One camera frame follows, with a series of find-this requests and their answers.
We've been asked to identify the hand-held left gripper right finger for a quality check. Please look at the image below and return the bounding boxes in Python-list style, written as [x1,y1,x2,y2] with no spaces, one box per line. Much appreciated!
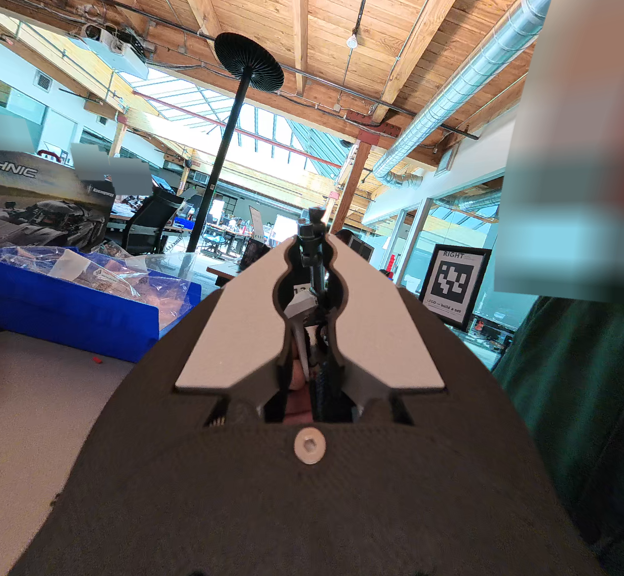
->
[324,234,446,415]

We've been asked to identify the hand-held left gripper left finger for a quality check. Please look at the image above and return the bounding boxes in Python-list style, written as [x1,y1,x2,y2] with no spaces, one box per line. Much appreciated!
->
[175,236,299,416]

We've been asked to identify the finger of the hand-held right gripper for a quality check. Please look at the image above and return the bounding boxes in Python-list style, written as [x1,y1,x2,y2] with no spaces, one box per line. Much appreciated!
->
[283,289,320,382]

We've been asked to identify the grey lego panel assembly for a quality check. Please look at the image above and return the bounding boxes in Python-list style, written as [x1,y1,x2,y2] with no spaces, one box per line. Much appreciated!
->
[297,206,328,316]

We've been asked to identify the lego set box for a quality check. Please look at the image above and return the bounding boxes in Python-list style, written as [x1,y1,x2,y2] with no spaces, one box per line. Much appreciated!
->
[0,149,116,251]

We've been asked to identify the person's right hand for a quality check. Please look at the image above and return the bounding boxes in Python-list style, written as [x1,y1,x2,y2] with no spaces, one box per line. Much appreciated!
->
[284,357,317,427]

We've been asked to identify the framed marker sign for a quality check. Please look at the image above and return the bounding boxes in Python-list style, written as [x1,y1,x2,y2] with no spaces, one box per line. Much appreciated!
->
[418,243,493,331]

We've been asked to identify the clear plastic bags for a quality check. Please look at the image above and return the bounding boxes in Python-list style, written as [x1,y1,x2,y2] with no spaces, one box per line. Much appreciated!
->
[0,245,198,306]

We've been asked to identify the black office chair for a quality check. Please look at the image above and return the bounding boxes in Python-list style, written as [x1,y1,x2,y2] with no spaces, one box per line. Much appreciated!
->
[121,188,186,256]

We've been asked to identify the blue plastic bin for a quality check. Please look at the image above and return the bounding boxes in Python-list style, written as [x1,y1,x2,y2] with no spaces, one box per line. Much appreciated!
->
[0,245,203,365]

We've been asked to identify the white ceiling unit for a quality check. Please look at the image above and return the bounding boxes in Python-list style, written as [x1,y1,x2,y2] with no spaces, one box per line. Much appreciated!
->
[80,25,149,81]

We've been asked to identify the silver air duct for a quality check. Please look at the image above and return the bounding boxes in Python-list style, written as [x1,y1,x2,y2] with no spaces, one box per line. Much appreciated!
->
[372,0,568,189]

